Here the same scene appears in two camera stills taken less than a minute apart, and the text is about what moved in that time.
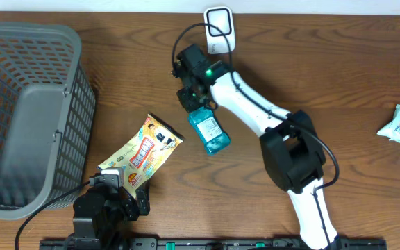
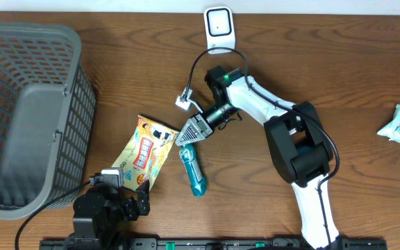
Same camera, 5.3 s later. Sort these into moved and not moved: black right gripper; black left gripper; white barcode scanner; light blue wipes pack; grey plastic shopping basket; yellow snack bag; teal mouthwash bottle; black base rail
Moved: black right gripper; teal mouthwash bottle; yellow snack bag
Not moved: light blue wipes pack; grey plastic shopping basket; black left gripper; black base rail; white barcode scanner
